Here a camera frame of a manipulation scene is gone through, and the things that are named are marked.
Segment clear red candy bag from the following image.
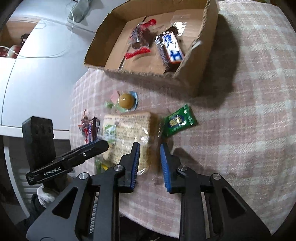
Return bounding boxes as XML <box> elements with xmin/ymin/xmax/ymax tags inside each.
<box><xmin>124</xmin><ymin>19</ymin><xmax>157</xmax><ymax>60</ymax></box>
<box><xmin>78</xmin><ymin>109</ymin><xmax>90</xmax><ymax>144</ymax></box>

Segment packaged bread slices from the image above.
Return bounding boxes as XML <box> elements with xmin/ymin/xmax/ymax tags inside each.
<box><xmin>98</xmin><ymin>111</ymin><xmax>160</xmax><ymax>175</ymax></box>

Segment pink candy wrapper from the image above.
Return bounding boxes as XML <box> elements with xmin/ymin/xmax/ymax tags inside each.
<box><xmin>110</xmin><ymin>90</ymin><xmax>120</xmax><ymax>104</ymax></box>

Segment green snack packet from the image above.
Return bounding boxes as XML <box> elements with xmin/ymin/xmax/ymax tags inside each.
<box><xmin>162</xmin><ymin>104</ymin><xmax>198</xmax><ymax>138</ymax></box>

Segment brown snickers bar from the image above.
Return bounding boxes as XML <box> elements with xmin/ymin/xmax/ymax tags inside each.
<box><xmin>88</xmin><ymin>117</ymin><xmax>100</xmax><ymax>142</ymax></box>
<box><xmin>155</xmin><ymin>26</ymin><xmax>185</xmax><ymax>73</ymax></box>

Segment white gloved left hand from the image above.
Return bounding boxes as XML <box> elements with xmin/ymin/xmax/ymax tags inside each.
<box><xmin>37</xmin><ymin>185</ymin><xmax>60</xmax><ymax>208</ymax></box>

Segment open cardboard box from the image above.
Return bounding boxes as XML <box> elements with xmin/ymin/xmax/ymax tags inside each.
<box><xmin>84</xmin><ymin>1</ymin><xmax>219</xmax><ymax>95</ymax></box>

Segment white cable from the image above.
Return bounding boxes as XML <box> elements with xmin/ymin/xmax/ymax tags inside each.
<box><xmin>0</xmin><ymin>6</ymin><xmax>75</xmax><ymax>59</ymax></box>

